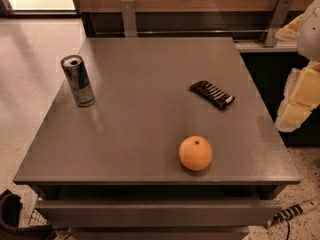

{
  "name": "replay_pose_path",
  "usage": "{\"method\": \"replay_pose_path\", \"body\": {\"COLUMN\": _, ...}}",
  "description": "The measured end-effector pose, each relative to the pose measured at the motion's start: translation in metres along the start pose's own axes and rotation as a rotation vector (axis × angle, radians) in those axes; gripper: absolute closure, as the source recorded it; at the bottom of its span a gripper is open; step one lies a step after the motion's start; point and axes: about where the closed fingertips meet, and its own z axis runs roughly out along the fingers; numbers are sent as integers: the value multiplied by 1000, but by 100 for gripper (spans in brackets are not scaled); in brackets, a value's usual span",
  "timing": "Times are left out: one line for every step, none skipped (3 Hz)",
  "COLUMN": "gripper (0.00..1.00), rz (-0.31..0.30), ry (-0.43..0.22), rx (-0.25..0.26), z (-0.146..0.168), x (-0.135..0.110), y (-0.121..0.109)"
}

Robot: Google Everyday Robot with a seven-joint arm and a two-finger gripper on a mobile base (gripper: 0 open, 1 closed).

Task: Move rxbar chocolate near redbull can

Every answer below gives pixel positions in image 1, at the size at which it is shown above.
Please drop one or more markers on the black rxbar chocolate bar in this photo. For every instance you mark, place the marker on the black rxbar chocolate bar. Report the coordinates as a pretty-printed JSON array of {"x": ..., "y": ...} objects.
[{"x": 217, "y": 97}]

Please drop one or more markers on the right metal bracket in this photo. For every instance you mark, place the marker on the right metal bracket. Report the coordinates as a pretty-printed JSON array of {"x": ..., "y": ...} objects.
[{"x": 278, "y": 17}]

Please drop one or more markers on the wire basket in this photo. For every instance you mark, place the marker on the wire basket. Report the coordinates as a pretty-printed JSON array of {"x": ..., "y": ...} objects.
[{"x": 37, "y": 219}]

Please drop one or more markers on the metal bracket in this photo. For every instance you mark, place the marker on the metal bracket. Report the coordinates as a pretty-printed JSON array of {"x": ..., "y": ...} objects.
[
  {"x": 129, "y": 18},
  {"x": 278, "y": 17}
]

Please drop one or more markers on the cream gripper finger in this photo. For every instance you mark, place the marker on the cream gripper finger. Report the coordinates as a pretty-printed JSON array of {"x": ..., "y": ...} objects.
[
  {"x": 301, "y": 97},
  {"x": 290, "y": 31}
]

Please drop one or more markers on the striped power strip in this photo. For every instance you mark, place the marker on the striped power strip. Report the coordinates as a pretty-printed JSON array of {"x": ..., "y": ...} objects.
[{"x": 287, "y": 214}]

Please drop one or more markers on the grey cabinet drawer front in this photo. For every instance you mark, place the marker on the grey cabinet drawer front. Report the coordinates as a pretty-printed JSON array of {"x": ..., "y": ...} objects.
[{"x": 204, "y": 213}]

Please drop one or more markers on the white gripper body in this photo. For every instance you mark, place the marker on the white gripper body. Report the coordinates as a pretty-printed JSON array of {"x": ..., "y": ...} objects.
[{"x": 310, "y": 34}]

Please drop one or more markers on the silver blue redbull can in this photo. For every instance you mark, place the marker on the silver blue redbull can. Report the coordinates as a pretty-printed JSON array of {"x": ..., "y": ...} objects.
[{"x": 76, "y": 74}]

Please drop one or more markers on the left metal bracket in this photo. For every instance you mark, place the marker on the left metal bracket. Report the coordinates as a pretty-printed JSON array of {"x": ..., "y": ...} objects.
[{"x": 129, "y": 18}]

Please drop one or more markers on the orange fruit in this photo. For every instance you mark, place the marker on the orange fruit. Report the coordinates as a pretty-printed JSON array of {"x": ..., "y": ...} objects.
[{"x": 195, "y": 153}]

